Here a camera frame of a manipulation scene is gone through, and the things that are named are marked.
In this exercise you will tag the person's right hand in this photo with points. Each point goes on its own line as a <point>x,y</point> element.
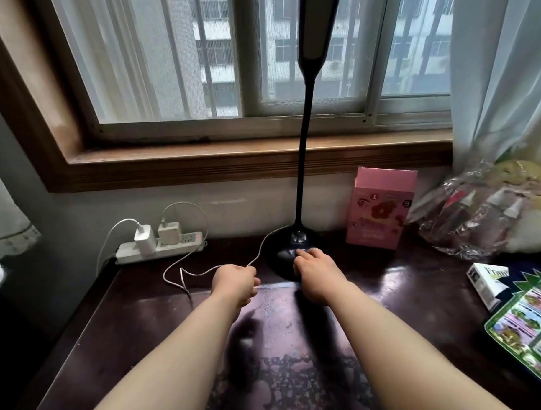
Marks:
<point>318,278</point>

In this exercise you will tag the person's left hand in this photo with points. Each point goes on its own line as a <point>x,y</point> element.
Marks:
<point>232,283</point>

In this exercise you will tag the person's left fingers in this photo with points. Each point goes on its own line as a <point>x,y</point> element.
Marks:
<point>252,286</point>

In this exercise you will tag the person's right fingers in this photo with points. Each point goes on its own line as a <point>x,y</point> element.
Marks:
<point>308,254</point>

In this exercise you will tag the person's left forearm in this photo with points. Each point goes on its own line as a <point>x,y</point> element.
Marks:
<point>178,365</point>

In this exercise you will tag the person's right forearm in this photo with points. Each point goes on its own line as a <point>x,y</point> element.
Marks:
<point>391,358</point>

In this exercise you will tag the white power strip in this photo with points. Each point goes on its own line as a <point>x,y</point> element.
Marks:
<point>185,243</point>

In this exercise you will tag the pink flower print box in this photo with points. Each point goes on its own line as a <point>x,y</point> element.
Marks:
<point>377,212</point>

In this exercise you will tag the white square charger plug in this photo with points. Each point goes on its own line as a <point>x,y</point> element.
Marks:
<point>168,232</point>

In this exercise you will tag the brown wooden window surround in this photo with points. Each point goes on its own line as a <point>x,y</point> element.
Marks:
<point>251,160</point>

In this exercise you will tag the white tall charger plug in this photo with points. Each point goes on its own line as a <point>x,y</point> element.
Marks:
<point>144,239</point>

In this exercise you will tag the clear plastic bag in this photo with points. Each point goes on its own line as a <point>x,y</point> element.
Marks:
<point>457,231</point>

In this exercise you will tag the small clear dropper bottle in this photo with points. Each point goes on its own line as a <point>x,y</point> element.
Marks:
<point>492,210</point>
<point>461,209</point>
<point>513,218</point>

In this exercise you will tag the small white carton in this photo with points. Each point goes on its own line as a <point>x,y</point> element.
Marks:
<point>486,286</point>

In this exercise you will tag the yellow white plush toy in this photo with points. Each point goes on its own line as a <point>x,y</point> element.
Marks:
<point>537,235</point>

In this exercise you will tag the black desk lamp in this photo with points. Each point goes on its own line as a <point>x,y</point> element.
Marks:
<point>319,24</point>

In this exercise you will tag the green printed packet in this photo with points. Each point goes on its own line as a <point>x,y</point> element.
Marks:
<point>527,331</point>

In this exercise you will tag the grey apartment building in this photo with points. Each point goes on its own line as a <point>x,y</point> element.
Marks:
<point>215,32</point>

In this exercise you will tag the white lace trimmed lampshade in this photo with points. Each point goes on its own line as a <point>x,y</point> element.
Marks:
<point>5,216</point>

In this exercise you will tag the white curtain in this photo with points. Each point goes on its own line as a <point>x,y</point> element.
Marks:
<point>500,70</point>

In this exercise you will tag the silver sliding window frame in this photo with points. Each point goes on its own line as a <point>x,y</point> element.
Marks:
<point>247,57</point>

